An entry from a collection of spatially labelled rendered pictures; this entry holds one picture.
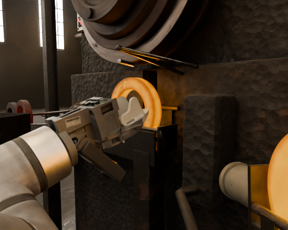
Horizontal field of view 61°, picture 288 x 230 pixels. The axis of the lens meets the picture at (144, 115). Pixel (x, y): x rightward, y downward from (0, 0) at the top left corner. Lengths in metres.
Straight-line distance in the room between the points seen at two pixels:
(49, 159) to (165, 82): 0.42
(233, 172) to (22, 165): 0.30
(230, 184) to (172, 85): 0.36
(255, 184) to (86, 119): 0.27
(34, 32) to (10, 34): 0.93
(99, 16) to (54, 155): 0.37
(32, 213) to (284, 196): 0.29
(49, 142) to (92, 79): 0.62
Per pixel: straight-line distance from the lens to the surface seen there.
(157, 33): 0.59
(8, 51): 11.03
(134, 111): 0.48
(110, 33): 0.66
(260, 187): 0.34
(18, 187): 0.35
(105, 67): 0.99
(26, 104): 1.43
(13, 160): 0.36
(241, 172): 0.38
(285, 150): 0.31
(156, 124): 0.63
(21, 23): 11.39
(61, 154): 0.38
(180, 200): 0.50
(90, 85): 0.98
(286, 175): 0.31
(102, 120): 0.42
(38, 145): 0.37
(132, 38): 0.62
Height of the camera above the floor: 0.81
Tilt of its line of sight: 6 degrees down
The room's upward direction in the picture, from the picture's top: straight up
